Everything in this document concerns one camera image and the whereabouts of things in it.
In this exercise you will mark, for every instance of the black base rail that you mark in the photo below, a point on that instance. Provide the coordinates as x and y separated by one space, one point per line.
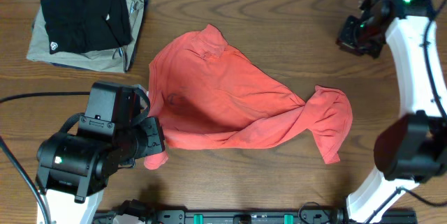
133 211

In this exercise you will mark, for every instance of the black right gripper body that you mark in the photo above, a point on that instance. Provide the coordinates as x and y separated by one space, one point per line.
360 38

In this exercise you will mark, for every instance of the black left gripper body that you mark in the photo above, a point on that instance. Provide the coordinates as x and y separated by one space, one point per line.
145 139

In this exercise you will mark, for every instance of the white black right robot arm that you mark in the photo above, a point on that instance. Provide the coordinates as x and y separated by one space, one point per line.
413 149

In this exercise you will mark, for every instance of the black folded garment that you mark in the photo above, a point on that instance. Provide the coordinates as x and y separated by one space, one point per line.
80 26

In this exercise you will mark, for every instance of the red printed t-shirt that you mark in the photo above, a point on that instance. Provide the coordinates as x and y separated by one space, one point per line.
208 95

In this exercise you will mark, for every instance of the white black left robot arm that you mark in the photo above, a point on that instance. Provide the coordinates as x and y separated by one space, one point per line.
75 164

